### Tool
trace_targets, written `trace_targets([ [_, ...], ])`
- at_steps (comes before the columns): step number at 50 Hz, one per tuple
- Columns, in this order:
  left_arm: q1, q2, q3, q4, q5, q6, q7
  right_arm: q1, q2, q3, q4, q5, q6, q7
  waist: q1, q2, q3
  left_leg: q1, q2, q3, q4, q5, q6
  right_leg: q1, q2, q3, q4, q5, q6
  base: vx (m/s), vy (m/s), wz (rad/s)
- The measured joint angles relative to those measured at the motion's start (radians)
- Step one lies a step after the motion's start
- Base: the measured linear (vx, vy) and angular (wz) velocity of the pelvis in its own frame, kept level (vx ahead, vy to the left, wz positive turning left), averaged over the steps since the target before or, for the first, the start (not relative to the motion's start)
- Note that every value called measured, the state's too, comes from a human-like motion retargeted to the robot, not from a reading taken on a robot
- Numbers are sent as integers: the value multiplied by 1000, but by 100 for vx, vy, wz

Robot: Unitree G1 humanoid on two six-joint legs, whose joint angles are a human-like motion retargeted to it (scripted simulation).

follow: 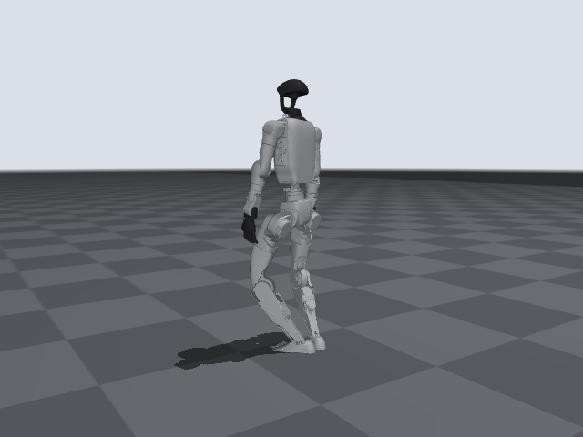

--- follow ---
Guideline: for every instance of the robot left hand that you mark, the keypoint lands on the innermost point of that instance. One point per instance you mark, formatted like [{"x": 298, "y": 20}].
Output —
[{"x": 248, "y": 226}]

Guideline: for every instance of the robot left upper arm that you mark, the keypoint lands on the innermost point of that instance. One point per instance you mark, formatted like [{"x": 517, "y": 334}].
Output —
[{"x": 271, "y": 132}]

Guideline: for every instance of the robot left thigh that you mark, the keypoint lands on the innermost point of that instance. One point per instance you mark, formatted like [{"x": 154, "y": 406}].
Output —
[{"x": 273, "y": 226}]

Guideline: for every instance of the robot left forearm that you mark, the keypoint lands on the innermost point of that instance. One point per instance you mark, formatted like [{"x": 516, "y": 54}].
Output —
[{"x": 255, "y": 192}]

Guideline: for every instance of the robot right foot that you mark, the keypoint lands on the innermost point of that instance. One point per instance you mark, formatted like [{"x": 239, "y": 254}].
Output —
[{"x": 318, "y": 342}]

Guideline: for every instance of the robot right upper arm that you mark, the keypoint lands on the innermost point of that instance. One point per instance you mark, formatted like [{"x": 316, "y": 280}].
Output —
[{"x": 317, "y": 169}]

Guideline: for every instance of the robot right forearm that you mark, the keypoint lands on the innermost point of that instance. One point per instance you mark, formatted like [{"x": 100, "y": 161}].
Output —
[{"x": 312, "y": 191}]

